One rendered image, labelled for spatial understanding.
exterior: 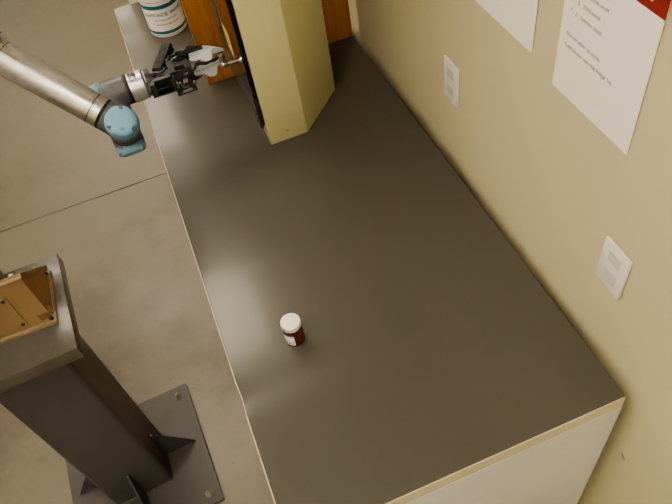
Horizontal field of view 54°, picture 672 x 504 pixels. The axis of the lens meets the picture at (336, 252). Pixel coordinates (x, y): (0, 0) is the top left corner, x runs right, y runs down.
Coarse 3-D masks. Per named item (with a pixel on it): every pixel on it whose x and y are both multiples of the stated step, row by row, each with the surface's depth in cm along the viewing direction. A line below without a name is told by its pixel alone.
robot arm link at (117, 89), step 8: (112, 80) 166; (120, 80) 165; (96, 88) 165; (104, 88) 165; (112, 88) 165; (120, 88) 165; (128, 88) 165; (112, 96) 165; (120, 96) 166; (128, 96) 166; (120, 104) 166; (128, 104) 168
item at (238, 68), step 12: (216, 0) 174; (228, 0) 154; (228, 12) 157; (228, 24) 167; (228, 36) 178; (228, 48) 191; (240, 48) 163; (240, 72) 182; (240, 84) 196; (252, 96) 175; (252, 108) 187
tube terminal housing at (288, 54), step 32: (256, 0) 155; (288, 0) 161; (320, 0) 177; (256, 32) 161; (288, 32) 165; (320, 32) 181; (256, 64) 167; (288, 64) 171; (320, 64) 186; (288, 96) 178; (320, 96) 191; (288, 128) 186
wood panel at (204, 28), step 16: (192, 0) 188; (208, 0) 190; (336, 0) 205; (192, 16) 191; (208, 16) 193; (336, 16) 209; (192, 32) 195; (208, 32) 197; (336, 32) 213; (224, 48) 202; (208, 80) 208
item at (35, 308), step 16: (32, 272) 153; (48, 272) 167; (0, 288) 144; (16, 288) 146; (32, 288) 150; (48, 288) 162; (0, 304) 147; (16, 304) 149; (32, 304) 151; (48, 304) 157; (0, 320) 151; (16, 320) 152; (32, 320) 155; (48, 320) 157; (0, 336) 155; (16, 336) 156
